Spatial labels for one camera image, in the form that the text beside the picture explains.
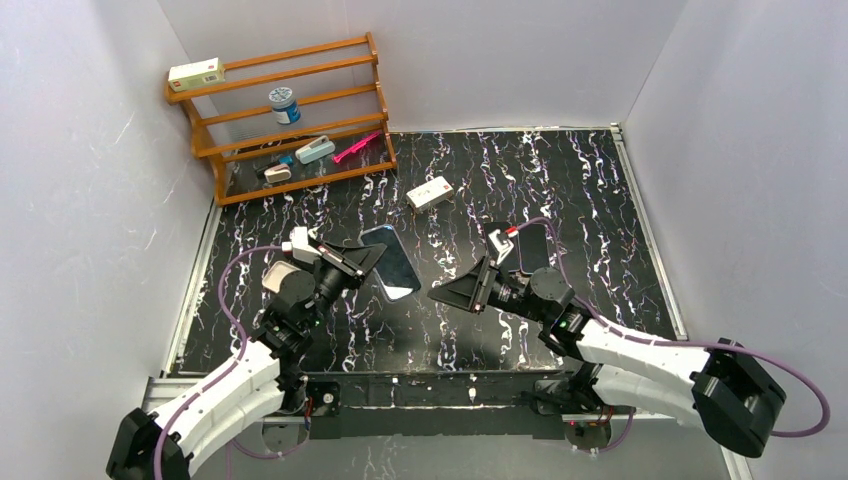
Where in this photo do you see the beige white phone case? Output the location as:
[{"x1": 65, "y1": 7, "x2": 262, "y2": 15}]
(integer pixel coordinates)
[{"x1": 261, "y1": 261, "x2": 299, "y2": 294}]

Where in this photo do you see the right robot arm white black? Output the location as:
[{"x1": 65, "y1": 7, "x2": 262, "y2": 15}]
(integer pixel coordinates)
[{"x1": 427, "y1": 257, "x2": 786, "y2": 458}]

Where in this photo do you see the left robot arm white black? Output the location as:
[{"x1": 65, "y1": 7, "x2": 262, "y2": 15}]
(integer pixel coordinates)
[{"x1": 105, "y1": 236, "x2": 386, "y2": 479}]

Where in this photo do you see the white box with barcode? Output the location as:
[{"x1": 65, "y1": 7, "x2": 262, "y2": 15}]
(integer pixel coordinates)
[{"x1": 405, "y1": 176, "x2": 454, "y2": 213}]

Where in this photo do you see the beige small stapler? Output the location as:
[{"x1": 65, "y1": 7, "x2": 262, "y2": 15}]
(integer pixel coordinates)
[{"x1": 263, "y1": 164, "x2": 292, "y2": 184}]

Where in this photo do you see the pink comb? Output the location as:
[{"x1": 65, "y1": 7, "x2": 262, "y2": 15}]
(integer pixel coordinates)
[{"x1": 333, "y1": 130, "x2": 383, "y2": 164}]

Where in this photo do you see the black blue marker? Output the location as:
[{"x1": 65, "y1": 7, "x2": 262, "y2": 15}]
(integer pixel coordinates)
[{"x1": 255, "y1": 155, "x2": 293, "y2": 176}]

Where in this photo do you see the wooden shelf rack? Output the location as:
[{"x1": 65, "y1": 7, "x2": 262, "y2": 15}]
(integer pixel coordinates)
[{"x1": 164, "y1": 32, "x2": 398, "y2": 206}]

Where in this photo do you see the blue white jar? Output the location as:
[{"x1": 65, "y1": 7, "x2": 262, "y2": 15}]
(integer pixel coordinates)
[{"x1": 268, "y1": 87, "x2": 301, "y2": 125}]

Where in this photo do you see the white green box on shelf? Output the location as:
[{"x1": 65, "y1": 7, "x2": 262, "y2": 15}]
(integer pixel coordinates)
[{"x1": 168, "y1": 57, "x2": 226, "y2": 92}]

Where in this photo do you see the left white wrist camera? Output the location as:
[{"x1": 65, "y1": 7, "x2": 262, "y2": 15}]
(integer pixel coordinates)
[{"x1": 281, "y1": 226, "x2": 322, "y2": 264}]

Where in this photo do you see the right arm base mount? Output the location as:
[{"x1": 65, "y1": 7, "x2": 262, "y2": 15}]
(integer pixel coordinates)
[{"x1": 520, "y1": 380, "x2": 614, "y2": 454}]

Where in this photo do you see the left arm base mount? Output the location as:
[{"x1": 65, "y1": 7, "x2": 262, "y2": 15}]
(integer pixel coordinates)
[{"x1": 261, "y1": 375, "x2": 341, "y2": 460}]

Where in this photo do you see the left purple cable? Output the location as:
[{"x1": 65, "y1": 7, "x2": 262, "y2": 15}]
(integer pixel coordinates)
[{"x1": 152, "y1": 245, "x2": 286, "y2": 480}]

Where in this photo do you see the purple cable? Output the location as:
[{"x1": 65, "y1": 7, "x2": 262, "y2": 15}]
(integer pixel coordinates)
[
  {"x1": 513, "y1": 216, "x2": 831, "y2": 440},
  {"x1": 152, "y1": 245, "x2": 286, "y2": 480}
]

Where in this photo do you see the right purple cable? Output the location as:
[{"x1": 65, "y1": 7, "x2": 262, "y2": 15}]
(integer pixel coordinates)
[{"x1": 513, "y1": 216, "x2": 831, "y2": 440}]

